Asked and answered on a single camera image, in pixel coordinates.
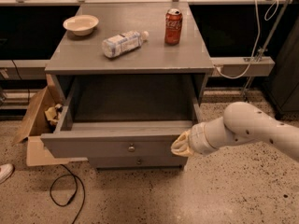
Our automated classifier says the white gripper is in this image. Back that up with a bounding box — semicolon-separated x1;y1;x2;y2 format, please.
171;122;217;157

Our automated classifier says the grey top drawer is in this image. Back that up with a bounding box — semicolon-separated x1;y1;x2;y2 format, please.
42;74;199;159

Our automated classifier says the grey drawer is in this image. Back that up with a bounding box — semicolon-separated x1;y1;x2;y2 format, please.
42;74;199;159
88;156;188;169

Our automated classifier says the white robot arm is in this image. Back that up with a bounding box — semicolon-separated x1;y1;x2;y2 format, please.
171;102;299;161

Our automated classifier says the grey lower drawer front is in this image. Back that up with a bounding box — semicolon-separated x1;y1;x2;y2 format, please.
88;156;188;169

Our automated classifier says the grey drawer cabinet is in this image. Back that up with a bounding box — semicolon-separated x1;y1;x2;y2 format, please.
45;2;216;170

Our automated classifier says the dark cabinet at right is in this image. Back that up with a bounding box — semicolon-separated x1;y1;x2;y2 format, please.
263;18;299;119

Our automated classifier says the clear plastic water bottle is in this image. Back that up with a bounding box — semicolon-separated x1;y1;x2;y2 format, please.
102;31;149;58

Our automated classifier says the metal pole stand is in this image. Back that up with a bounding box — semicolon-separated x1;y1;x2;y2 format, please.
237;0;292;77

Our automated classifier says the red cola can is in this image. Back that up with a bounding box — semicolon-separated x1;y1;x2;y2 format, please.
164;8;183;45

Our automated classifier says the crumpled brown paper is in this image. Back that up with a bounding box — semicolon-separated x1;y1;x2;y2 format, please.
45;104;63;126

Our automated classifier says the open cardboard box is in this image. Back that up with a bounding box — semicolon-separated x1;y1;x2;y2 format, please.
13;75;86;166

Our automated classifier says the white ceramic bowl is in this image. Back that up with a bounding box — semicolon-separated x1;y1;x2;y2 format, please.
63;15;99;36

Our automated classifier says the white shoe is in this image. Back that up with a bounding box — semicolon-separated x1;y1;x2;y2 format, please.
0;163;14;183

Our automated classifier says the black floor cable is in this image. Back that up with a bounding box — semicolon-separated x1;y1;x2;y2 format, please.
50;163;86;224

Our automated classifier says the white hanging cable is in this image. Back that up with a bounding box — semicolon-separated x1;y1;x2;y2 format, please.
214;0;280;80

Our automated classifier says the grey window ledge rail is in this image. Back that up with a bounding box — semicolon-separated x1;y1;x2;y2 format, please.
0;56;275;80

